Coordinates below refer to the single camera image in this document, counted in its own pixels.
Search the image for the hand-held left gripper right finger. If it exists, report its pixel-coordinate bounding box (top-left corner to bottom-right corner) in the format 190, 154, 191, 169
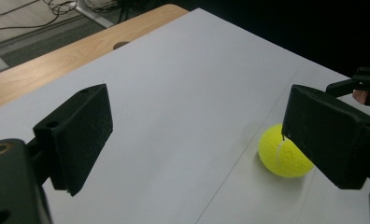
280, 84, 370, 190

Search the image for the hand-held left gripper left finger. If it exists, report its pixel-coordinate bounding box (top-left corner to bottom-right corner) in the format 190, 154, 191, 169
25, 83, 114, 197

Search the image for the yellow tennis ball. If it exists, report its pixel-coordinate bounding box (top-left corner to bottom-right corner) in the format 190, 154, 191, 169
257, 123, 315, 178

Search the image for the wooden table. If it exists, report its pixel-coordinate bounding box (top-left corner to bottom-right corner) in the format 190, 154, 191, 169
0, 3, 191, 114

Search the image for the white board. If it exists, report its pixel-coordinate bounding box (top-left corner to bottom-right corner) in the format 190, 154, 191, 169
0, 7, 370, 224

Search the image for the white metal desk frame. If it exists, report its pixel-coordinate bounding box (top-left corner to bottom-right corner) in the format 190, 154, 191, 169
0, 0, 115, 73

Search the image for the tangle of black cables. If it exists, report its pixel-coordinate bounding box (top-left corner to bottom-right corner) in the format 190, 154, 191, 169
0, 0, 163, 32

